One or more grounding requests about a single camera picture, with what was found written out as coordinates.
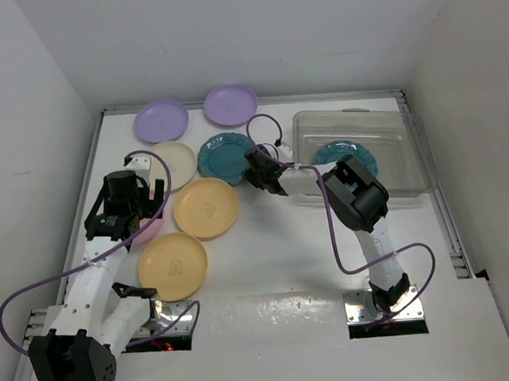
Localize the yellow plate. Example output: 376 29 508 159
137 232 209 302
173 178 240 240

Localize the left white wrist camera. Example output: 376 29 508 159
123 153 152 183

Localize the metal base plate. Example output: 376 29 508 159
343 285 424 326
131 300 198 340

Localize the left purple plate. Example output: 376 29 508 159
133 100 189 144

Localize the far yellow plate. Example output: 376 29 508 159
173 178 240 240

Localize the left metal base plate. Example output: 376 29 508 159
131 300 198 340

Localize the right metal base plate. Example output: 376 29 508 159
343 285 424 326

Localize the cream plate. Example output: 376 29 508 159
149 141 198 191

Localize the clear plastic bin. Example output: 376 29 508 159
292 110 437 199

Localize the right purple plate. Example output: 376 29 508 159
203 84 259 128

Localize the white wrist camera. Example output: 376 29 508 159
274 140 293 163
123 153 152 183

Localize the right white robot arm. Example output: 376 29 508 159
244 146 410 314

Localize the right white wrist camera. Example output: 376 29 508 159
274 140 293 163

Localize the pink plate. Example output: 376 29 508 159
131 190 165 246

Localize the teal scalloped plate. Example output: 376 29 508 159
197 133 254 186
314 140 379 176

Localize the purple plate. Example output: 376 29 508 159
203 84 259 128
133 100 189 144

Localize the near yellow plate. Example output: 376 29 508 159
137 232 209 302

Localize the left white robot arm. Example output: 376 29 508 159
28 170 167 381

